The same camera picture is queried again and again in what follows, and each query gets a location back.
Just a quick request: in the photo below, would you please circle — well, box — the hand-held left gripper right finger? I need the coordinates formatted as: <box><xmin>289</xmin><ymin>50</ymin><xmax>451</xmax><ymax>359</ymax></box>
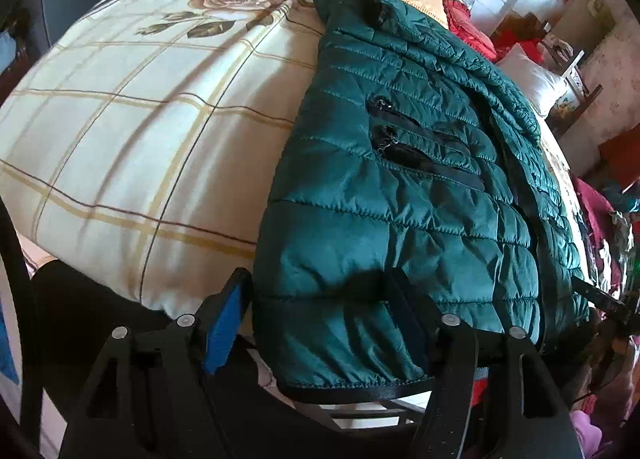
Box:
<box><xmin>382</xmin><ymin>269</ymin><xmax>576</xmax><ymax>459</ymax></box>

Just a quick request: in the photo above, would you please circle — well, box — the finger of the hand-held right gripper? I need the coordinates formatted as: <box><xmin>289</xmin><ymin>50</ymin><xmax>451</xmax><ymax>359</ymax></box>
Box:
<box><xmin>572</xmin><ymin>275</ymin><xmax>629</xmax><ymax>325</ymax></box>

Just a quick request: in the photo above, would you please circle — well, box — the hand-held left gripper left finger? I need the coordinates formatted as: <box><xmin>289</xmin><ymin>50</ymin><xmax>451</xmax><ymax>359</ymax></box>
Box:
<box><xmin>59</xmin><ymin>266</ymin><xmax>253</xmax><ymax>459</ymax></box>

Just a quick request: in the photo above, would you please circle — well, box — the green quilted jacket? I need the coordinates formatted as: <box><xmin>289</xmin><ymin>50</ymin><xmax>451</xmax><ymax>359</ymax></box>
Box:
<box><xmin>252</xmin><ymin>0</ymin><xmax>593</xmax><ymax>405</ymax></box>

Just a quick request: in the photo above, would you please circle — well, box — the pile of colourful clothes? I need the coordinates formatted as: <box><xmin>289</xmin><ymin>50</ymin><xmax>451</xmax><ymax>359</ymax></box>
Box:
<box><xmin>575</xmin><ymin>179</ymin><xmax>640</xmax><ymax>459</ymax></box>

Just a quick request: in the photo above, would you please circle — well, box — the dark red blanket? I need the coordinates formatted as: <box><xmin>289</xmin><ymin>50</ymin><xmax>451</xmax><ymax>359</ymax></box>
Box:
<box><xmin>570</xmin><ymin>174</ymin><xmax>621</xmax><ymax>290</ymax></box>

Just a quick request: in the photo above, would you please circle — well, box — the white pillow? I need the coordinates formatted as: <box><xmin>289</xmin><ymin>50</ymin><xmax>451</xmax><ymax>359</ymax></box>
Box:
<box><xmin>495</xmin><ymin>43</ymin><xmax>568</xmax><ymax>117</ymax></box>

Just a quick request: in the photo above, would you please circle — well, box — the wooden chair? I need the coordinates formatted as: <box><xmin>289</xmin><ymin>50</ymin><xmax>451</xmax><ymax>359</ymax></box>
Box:
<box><xmin>542</xmin><ymin>36</ymin><xmax>603</xmax><ymax>140</ymax></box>

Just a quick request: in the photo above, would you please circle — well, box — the floral checked bedsheet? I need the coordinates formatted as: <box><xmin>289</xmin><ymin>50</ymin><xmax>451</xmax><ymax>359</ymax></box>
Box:
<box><xmin>0</xmin><ymin>0</ymin><xmax>588</xmax><ymax>320</ymax></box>

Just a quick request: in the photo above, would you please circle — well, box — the bright red cloth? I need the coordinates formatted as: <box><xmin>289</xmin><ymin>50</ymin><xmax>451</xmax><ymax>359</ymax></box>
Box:
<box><xmin>492</xmin><ymin>14</ymin><xmax>546</xmax><ymax>65</ymax></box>

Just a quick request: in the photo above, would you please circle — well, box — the red garment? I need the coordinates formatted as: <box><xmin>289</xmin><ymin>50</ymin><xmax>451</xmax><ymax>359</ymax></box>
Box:
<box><xmin>442</xmin><ymin>0</ymin><xmax>498</xmax><ymax>62</ymax></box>

